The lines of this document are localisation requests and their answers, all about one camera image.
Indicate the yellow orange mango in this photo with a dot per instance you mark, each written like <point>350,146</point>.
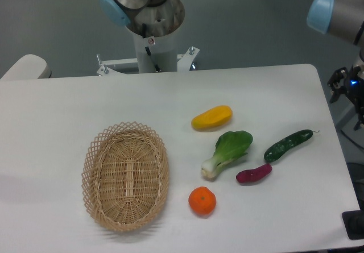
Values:
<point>212,118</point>

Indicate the green bok choy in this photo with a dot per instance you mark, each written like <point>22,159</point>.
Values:
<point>230,147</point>

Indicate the white robot pedestal with base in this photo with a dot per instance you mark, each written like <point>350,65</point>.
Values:
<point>154,25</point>

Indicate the dark green cucumber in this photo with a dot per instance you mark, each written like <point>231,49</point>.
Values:
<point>280,148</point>

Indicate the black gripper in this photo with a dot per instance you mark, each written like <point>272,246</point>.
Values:
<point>353,88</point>

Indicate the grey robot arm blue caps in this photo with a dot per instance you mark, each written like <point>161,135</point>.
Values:
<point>343,19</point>

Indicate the orange tangerine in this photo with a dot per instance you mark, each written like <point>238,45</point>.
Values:
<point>202,201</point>

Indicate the white chair armrest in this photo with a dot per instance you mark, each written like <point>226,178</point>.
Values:
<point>28,67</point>

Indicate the purple sweet potato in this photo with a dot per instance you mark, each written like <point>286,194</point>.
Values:
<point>254,175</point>

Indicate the black device at table edge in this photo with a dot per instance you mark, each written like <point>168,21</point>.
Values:
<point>353,221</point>

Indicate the oval wicker basket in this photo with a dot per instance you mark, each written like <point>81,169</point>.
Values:
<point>125,177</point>

